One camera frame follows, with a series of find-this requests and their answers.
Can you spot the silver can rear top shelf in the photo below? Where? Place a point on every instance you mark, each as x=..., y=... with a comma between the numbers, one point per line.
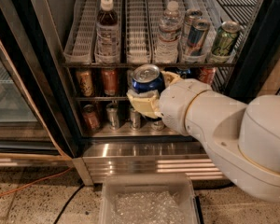
x=190, y=16

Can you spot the blue silver energy drink can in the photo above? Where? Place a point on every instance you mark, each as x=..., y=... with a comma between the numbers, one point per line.
x=193, y=50

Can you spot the dark blue can middle shelf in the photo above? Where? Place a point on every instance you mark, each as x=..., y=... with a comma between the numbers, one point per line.
x=184, y=73

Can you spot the clear plastic bin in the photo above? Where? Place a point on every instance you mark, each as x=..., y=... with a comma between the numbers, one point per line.
x=148, y=199

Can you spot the silver white can bottom shelf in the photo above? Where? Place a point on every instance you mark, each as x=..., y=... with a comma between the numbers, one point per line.
x=157, y=125

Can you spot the blue pepsi can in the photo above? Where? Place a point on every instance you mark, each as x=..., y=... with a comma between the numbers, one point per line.
x=147, y=77

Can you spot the orange can middle shelf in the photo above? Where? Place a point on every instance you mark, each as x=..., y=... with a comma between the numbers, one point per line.
x=110, y=80

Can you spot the clear water bottle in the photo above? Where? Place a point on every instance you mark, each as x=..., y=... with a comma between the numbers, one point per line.
x=169, y=32

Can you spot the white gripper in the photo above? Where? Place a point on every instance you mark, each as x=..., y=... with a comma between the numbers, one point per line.
x=174, y=104

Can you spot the gold can middle shelf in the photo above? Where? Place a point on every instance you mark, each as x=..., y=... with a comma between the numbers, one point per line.
x=84, y=80

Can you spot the steel glass-door fridge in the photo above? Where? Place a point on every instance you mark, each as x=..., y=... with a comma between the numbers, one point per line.
x=41, y=104

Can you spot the white can middle shelf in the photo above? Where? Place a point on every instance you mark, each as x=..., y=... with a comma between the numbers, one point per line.
x=130, y=78

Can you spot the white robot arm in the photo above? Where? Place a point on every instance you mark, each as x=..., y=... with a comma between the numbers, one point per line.
x=242, y=140

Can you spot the green soda can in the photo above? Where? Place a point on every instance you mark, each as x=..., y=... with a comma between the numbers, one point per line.
x=225, y=41

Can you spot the red soda can middle shelf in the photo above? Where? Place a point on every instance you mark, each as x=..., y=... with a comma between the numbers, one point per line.
x=207, y=75

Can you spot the silver can bottom shelf left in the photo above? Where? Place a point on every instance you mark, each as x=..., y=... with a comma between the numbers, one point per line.
x=113, y=115

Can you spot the silver can bottom shelf centre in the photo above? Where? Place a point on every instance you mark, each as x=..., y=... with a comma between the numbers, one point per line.
x=135, y=119

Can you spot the white wire shelf rack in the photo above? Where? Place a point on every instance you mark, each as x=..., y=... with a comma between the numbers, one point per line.
x=138, y=27

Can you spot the brown can bottom shelf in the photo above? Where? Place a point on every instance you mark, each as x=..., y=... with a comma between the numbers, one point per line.
x=91, y=118

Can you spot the brown tea bottle white cap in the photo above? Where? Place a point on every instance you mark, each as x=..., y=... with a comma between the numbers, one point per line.
x=107, y=30

